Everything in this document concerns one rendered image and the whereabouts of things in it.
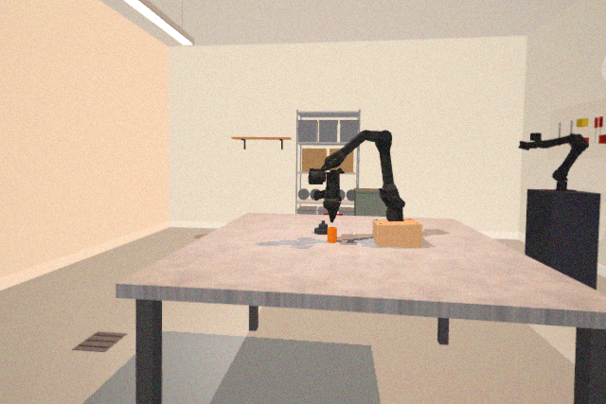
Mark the orange knob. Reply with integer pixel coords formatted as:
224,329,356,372
328,227,337,243

